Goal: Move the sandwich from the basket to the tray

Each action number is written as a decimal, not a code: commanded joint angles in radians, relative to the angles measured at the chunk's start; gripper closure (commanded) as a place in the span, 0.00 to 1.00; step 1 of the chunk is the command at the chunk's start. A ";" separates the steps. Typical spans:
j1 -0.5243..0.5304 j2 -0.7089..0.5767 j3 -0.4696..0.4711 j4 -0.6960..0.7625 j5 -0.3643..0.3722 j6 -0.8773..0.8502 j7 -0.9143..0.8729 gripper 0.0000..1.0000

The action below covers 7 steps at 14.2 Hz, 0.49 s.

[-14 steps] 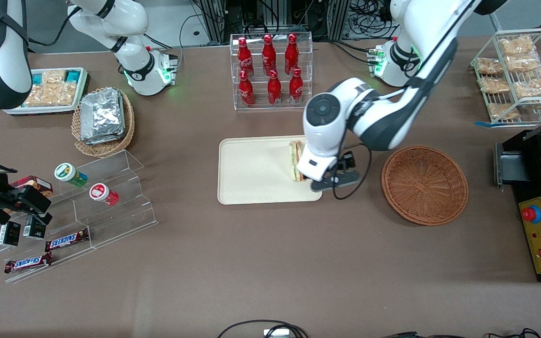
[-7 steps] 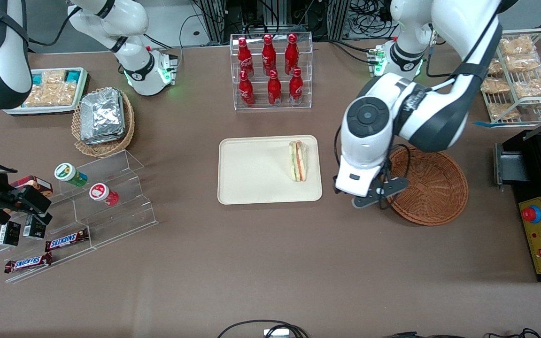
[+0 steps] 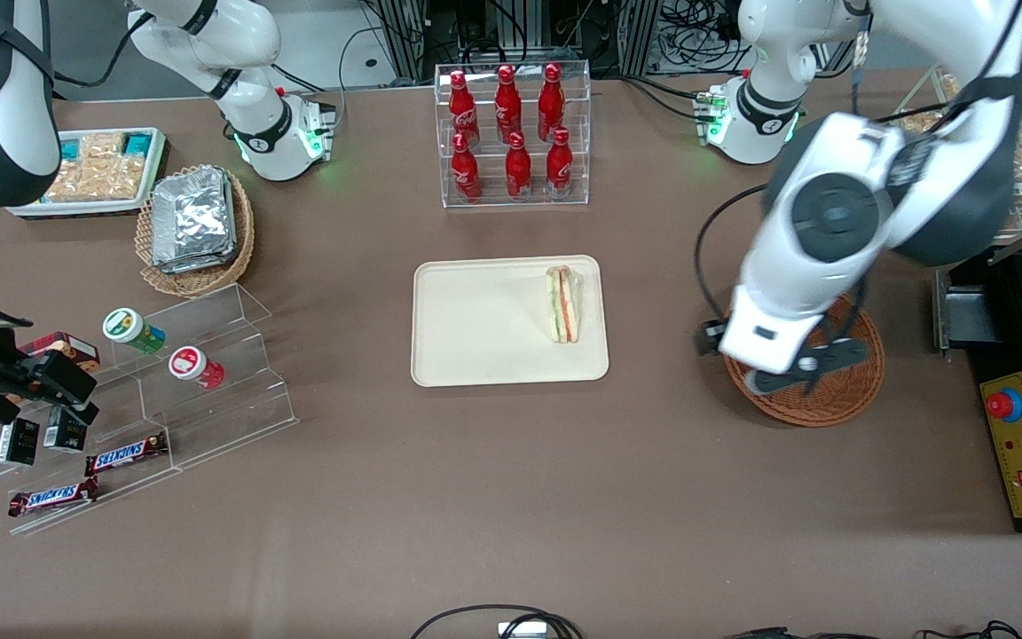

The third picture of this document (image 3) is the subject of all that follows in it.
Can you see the triangle sandwich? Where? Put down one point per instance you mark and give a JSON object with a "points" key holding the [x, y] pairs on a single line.
{"points": [[562, 303]]}

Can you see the silver foil pouch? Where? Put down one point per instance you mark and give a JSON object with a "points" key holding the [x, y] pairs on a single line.
{"points": [[200, 264], [192, 217]]}

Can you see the small black box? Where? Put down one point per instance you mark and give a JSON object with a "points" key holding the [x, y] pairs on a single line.
{"points": [[64, 431], [16, 442]]}

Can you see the small white device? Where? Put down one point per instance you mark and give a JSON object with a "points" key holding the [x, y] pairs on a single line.
{"points": [[522, 630]]}

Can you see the red cola bottle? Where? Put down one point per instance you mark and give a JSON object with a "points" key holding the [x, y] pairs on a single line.
{"points": [[559, 167], [518, 170], [507, 106], [551, 105], [463, 111], [466, 173]]}

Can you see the clear acrylic bottle rack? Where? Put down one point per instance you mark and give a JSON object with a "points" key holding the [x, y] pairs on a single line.
{"points": [[515, 200]]}

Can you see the clear acrylic stepped stand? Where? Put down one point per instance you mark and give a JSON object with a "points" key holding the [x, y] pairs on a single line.
{"points": [[227, 390]]}

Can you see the teal snack packet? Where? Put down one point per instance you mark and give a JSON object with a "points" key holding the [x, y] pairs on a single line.
{"points": [[71, 147], [137, 142]]}

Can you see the green cup white lid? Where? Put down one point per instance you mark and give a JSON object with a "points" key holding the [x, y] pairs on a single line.
{"points": [[129, 328]]}

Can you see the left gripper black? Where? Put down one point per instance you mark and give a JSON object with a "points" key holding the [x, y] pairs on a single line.
{"points": [[711, 337]]}

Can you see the grey metal bracket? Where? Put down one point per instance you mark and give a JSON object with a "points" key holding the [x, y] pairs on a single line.
{"points": [[963, 319]]}

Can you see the light wicker basket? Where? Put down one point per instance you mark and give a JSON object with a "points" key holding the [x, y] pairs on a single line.
{"points": [[209, 280]]}

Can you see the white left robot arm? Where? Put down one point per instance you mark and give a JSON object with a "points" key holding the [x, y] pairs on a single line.
{"points": [[830, 213]]}

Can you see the aluminium frame post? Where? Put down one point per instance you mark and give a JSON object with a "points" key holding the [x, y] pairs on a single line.
{"points": [[640, 35], [404, 35]]}

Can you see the red cup white lid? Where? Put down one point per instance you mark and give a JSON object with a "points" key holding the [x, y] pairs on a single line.
{"points": [[193, 366]]}

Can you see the brown wicker basket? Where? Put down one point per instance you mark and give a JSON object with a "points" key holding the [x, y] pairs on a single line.
{"points": [[839, 404]]}

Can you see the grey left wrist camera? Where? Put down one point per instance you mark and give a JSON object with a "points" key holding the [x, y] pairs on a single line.
{"points": [[817, 364]]}

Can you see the cream plastic tray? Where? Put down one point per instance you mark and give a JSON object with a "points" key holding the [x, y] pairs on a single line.
{"points": [[493, 321]]}

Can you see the red brown snack box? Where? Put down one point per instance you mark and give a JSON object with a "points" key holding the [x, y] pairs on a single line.
{"points": [[72, 346]]}

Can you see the cracker snack bags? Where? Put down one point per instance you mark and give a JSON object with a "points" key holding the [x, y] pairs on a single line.
{"points": [[98, 173]]}

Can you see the red emergency stop button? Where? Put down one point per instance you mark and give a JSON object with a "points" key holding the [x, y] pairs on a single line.
{"points": [[1003, 405]]}

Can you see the white snack tray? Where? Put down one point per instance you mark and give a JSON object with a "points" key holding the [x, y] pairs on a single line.
{"points": [[23, 209]]}

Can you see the brown snickers bar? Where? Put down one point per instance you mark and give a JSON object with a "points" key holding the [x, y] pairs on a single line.
{"points": [[125, 454], [51, 498]]}

